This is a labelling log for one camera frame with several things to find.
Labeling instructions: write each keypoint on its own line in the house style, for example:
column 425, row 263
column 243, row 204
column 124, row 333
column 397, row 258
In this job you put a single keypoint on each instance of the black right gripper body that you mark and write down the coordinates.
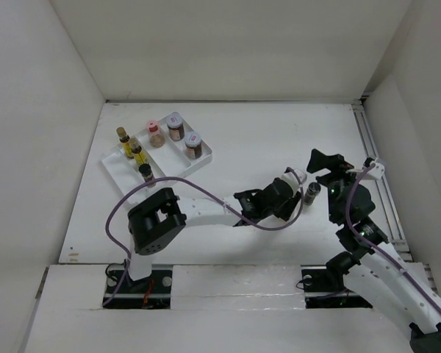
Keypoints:
column 334, row 190

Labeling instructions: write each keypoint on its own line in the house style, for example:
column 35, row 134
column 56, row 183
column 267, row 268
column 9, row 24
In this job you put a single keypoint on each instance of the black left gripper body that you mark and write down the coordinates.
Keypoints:
column 283, row 210

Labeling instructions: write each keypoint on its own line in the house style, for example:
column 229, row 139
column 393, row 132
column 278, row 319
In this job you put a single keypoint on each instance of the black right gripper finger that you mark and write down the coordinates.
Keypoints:
column 319, row 161
column 342, row 173

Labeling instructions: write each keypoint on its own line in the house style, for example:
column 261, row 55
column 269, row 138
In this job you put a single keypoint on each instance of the white lid jar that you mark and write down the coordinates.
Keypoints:
column 193, row 143
column 175, row 124

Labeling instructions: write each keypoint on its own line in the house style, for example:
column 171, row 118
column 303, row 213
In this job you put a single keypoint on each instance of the pink cap spice bottle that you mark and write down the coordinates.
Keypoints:
column 156, row 137

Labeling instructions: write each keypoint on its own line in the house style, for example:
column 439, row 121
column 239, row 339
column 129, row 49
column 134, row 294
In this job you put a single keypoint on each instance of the black cap spice jar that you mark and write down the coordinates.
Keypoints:
column 146, row 172

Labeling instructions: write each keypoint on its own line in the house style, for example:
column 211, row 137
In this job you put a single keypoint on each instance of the yellow label bottle gold cap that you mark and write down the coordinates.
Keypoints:
column 124, row 140

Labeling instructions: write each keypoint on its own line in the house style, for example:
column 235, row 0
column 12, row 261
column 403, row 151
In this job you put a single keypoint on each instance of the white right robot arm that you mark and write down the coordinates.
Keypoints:
column 370, row 266

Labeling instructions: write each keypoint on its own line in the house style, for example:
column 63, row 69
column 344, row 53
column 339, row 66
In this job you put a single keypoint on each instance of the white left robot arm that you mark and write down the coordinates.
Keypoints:
column 155, row 222

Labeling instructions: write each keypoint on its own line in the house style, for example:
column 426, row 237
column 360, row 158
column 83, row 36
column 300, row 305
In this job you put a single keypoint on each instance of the brown spice jar dark cap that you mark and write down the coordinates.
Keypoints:
column 312, row 191

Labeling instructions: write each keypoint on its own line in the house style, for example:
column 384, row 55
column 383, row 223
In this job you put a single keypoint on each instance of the white divided organizer tray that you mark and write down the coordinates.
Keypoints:
column 169, row 160

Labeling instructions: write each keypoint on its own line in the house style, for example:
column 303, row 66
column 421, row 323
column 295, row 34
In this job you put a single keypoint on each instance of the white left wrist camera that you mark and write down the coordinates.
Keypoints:
column 295, row 178

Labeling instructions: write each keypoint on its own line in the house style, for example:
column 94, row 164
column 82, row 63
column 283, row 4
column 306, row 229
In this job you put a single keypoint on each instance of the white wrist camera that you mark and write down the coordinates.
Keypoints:
column 295, row 178
column 372, row 169

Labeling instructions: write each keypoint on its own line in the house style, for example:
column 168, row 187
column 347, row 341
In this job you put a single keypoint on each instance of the aluminium rail right side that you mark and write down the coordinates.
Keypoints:
column 390, row 221

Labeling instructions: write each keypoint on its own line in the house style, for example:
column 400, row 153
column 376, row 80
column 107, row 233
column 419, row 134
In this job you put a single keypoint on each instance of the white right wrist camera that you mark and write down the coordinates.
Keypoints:
column 372, row 169

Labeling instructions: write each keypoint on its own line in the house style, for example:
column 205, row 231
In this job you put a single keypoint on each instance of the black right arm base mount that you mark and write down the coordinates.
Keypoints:
column 324, row 288

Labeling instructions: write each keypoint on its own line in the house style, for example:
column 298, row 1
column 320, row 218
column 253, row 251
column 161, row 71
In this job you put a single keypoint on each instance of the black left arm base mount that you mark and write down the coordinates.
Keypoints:
column 150, row 293

